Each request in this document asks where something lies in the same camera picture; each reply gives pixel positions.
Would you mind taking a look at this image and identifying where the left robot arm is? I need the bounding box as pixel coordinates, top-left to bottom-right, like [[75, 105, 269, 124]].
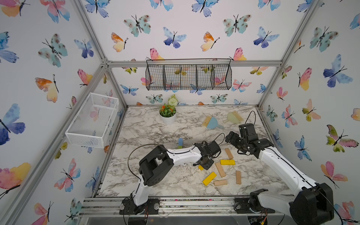
[[120, 141, 221, 215]]

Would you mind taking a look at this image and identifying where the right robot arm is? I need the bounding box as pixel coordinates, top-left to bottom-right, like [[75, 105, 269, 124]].
[[225, 132, 335, 225]]

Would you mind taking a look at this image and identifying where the wooden block top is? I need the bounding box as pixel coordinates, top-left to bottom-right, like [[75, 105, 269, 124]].
[[225, 148, 233, 159]]

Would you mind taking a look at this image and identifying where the wooden block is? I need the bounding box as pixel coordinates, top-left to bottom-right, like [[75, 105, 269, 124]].
[[214, 180, 228, 187], [225, 148, 233, 159], [215, 162, 226, 178], [236, 171, 242, 185]]

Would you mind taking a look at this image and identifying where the wooden block centre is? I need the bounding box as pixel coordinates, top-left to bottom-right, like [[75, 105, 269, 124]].
[[215, 162, 226, 178]]

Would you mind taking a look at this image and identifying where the blue hand brush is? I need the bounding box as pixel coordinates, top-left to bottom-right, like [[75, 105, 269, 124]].
[[202, 116, 218, 129]]

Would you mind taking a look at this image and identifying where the wooden block bottom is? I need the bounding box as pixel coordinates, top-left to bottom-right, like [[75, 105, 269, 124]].
[[214, 180, 228, 187]]

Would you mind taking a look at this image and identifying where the wooden block right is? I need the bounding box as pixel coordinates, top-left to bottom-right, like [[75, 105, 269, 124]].
[[236, 171, 242, 185]]

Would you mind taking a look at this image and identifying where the potted plant white pot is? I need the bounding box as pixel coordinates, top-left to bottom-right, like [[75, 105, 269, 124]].
[[159, 94, 179, 125]]

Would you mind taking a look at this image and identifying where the black wire wall basket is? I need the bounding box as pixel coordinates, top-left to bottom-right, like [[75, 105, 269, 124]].
[[142, 59, 233, 91]]

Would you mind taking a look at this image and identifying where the white mesh wall basket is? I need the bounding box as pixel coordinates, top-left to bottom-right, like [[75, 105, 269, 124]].
[[65, 92, 119, 148]]

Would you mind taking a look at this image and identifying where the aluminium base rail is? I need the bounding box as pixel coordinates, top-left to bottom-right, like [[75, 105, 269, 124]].
[[80, 193, 294, 218]]

